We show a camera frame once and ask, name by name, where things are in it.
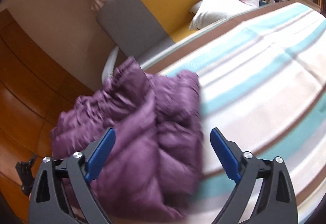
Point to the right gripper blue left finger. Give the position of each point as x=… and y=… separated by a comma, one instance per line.
x=49, y=203

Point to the white printed pillow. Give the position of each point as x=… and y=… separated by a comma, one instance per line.
x=211, y=11

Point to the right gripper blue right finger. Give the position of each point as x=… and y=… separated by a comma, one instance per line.
x=276, y=201

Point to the striped bed sheet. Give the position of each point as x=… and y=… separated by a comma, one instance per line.
x=262, y=84

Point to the purple quilted puffer jacket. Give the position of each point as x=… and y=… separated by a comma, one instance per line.
x=156, y=163

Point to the grey yellow blue sofa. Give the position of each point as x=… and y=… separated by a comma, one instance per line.
x=144, y=28

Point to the wooden wardrobe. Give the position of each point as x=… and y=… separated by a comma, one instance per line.
x=34, y=91

